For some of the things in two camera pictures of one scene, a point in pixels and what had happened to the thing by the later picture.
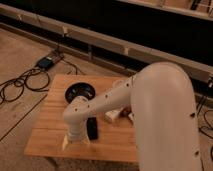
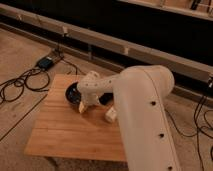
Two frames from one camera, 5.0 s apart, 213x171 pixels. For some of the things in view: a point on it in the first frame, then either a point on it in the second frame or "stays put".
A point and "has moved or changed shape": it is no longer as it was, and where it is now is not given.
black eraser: [92, 128] has moved or changed shape
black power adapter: [45, 62] stays put
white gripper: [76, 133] → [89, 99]
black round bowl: [77, 89] stays put
